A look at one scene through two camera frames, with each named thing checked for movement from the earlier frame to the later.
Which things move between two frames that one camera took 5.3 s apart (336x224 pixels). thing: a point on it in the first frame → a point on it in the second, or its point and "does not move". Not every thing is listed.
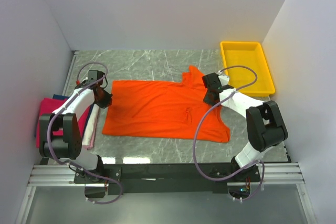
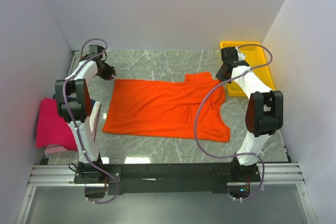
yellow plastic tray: (250, 54) does not move
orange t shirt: (165, 109) does not move
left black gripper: (108, 99) → (111, 72)
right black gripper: (207, 100) → (219, 76)
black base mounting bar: (124, 179) does not move
